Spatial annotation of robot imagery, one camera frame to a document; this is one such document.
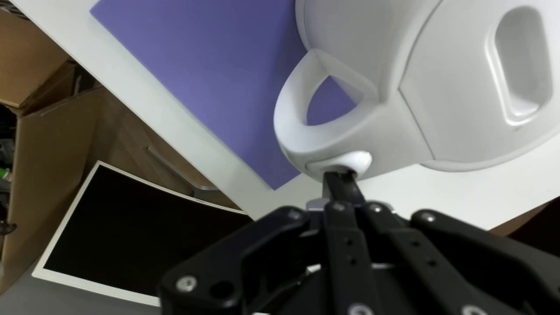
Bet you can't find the open cardboard box of clutter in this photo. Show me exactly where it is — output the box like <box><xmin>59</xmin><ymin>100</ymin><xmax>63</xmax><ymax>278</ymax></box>
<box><xmin>0</xmin><ymin>3</ymin><xmax>75</xmax><ymax>114</ymax></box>

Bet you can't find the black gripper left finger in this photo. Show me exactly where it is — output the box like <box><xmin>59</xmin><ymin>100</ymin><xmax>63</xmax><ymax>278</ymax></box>
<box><xmin>155</xmin><ymin>170</ymin><xmax>351</xmax><ymax>315</ymax></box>

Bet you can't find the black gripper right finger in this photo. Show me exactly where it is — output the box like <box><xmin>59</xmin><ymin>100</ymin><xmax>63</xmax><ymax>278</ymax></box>
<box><xmin>343</xmin><ymin>170</ymin><xmax>560</xmax><ymax>315</ymax></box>

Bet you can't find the plain brown cardboard box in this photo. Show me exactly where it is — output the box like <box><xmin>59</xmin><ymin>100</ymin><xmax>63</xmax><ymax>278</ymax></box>
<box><xmin>0</xmin><ymin>58</ymin><xmax>238</xmax><ymax>294</ymax></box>

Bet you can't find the white electric kettle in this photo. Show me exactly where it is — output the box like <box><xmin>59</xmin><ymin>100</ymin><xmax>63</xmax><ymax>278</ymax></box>
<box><xmin>271</xmin><ymin>0</ymin><xmax>560</xmax><ymax>182</ymax></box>

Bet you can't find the purple mat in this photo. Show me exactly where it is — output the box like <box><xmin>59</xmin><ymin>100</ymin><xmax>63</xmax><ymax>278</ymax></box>
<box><xmin>87</xmin><ymin>0</ymin><xmax>358</xmax><ymax>192</ymax></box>

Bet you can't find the white framed black board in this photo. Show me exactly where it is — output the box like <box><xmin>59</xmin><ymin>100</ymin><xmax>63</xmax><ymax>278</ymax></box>
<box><xmin>31</xmin><ymin>161</ymin><xmax>255</xmax><ymax>310</ymax></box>

